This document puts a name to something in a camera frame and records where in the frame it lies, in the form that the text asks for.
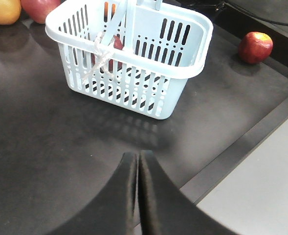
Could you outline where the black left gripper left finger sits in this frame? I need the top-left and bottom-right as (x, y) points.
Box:
(49, 152), (137, 235)

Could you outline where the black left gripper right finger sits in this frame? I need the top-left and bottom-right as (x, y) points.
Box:
(138, 150), (234, 235)

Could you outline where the light blue plastic basket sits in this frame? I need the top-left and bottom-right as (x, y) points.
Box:
(45, 0), (213, 119)

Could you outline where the dark red apple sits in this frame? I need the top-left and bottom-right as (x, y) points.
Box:
(91, 35), (125, 73)

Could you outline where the clear plastic tag strip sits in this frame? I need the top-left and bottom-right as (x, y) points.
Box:
(81, 32), (115, 84)

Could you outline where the pink red apple middle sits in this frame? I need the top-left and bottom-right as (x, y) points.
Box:
(21, 0), (61, 24)

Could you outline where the orange back middle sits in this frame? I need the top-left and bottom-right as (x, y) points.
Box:
(0, 0), (22, 25)

